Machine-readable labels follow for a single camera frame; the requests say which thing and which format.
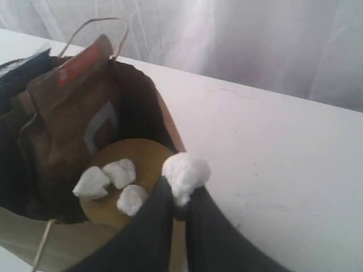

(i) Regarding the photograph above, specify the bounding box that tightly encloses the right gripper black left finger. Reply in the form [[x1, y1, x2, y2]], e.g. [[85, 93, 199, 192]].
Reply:
[[67, 176, 173, 272]]

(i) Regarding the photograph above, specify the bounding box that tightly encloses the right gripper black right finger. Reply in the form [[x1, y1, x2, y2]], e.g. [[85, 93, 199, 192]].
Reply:
[[185, 186, 287, 272]]

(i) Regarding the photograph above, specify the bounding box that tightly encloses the gold lid clear jar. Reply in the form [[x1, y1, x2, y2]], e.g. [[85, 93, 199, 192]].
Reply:
[[80, 138, 174, 229]]

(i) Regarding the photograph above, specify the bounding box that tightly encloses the brown kraft pouch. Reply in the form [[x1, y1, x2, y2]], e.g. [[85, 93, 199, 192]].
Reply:
[[25, 35, 121, 222]]

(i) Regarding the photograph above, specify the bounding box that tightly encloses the spaghetti packet with Italian flag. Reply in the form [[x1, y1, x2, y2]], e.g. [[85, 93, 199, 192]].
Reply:
[[1, 48, 53, 114]]

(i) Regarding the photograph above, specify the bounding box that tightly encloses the brown paper bag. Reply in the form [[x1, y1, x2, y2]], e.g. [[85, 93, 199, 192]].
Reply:
[[0, 17, 188, 272]]

